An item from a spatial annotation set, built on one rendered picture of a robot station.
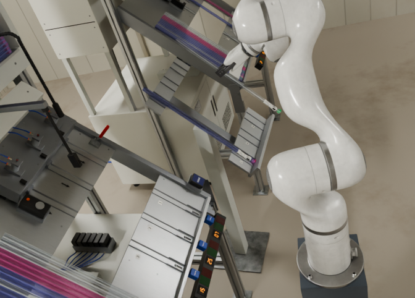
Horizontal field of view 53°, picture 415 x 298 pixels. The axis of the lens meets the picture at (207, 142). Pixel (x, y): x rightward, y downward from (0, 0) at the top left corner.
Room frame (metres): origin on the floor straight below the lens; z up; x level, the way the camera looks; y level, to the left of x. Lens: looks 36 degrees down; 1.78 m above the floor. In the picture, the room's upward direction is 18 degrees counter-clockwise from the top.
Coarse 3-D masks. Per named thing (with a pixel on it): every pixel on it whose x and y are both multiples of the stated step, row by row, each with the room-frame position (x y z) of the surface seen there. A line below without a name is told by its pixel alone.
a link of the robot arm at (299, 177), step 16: (272, 160) 0.77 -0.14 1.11; (288, 160) 0.74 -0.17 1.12; (304, 160) 0.72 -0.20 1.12; (320, 160) 0.71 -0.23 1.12; (272, 176) 0.73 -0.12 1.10; (288, 176) 0.71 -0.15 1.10; (304, 176) 0.70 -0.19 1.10; (320, 176) 0.69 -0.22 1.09; (288, 192) 0.70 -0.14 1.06; (304, 192) 0.69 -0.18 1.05; (320, 192) 0.69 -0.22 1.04; (336, 192) 0.75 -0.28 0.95; (304, 208) 0.69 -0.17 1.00; (320, 208) 0.70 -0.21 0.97; (336, 208) 0.70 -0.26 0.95; (304, 224) 0.73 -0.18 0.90; (320, 224) 0.69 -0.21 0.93; (336, 224) 0.68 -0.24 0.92
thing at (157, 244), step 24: (168, 192) 1.12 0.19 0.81; (192, 192) 1.15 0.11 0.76; (144, 216) 1.01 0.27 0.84; (168, 216) 1.03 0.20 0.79; (192, 216) 1.05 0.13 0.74; (144, 240) 0.93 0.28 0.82; (168, 240) 0.95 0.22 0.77; (192, 240) 0.96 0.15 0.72; (120, 264) 0.84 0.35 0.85; (144, 264) 0.85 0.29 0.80; (168, 264) 0.86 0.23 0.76; (144, 288) 0.78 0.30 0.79; (168, 288) 0.79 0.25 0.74
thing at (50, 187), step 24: (72, 144) 1.22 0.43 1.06; (48, 168) 1.10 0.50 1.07; (72, 168) 1.13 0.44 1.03; (96, 168) 1.15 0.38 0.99; (48, 192) 1.02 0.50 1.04; (72, 192) 1.04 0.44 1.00; (0, 216) 0.92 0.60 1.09; (24, 216) 0.93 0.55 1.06; (48, 216) 0.95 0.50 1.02; (72, 216) 0.96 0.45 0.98; (24, 240) 0.87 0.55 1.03; (48, 240) 0.88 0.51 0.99
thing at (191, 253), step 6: (210, 198) 1.12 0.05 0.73; (204, 204) 1.10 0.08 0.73; (204, 210) 1.06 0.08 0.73; (204, 216) 1.04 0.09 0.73; (198, 222) 1.03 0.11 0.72; (198, 228) 0.99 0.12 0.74; (198, 234) 0.97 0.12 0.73; (192, 246) 0.93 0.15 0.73; (192, 252) 0.90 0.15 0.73; (192, 258) 0.88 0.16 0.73; (186, 264) 0.87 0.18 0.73; (186, 270) 0.84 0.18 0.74; (186, 276) 0.82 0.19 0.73; (180, 282) 0.81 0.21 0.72; (180, 288) 0.78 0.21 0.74; (180, 294) 0.77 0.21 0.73
